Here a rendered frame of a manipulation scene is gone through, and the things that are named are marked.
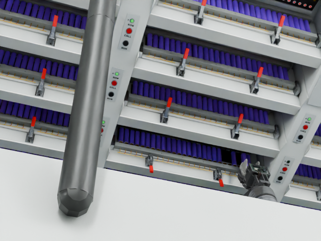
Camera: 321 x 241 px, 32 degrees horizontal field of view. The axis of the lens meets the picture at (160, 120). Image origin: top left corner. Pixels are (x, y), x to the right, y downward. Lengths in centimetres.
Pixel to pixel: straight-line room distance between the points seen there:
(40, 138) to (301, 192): 102
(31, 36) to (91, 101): 139
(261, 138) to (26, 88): 85
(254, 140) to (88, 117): 165
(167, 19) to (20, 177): 137
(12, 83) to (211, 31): 68
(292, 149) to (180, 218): 166
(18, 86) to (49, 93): 10
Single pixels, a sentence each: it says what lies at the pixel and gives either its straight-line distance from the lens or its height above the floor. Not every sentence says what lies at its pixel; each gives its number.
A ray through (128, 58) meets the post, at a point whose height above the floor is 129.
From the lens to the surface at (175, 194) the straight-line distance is 44.
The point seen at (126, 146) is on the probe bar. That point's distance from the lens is 201.
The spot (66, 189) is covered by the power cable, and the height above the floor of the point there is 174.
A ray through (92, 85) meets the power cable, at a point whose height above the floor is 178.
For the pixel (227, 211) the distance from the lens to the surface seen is 45.
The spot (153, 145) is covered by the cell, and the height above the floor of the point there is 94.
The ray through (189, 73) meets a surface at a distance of 187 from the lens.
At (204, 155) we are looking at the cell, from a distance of 211.
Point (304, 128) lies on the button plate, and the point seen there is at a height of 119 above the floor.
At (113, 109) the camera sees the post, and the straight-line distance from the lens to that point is 187.
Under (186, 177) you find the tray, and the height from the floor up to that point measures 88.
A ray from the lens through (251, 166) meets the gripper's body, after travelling 198.
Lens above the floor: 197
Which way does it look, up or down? 28 degrees down
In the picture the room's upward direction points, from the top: 19 degrees clockwise
